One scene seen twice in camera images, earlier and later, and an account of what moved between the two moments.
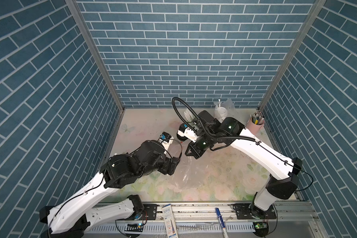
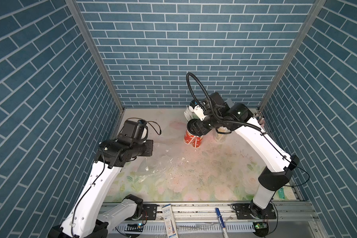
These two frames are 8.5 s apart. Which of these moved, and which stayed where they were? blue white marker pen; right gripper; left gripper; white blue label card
Moved: left gripper; right gripper
Stayed: white blue label card; blue white marker pen
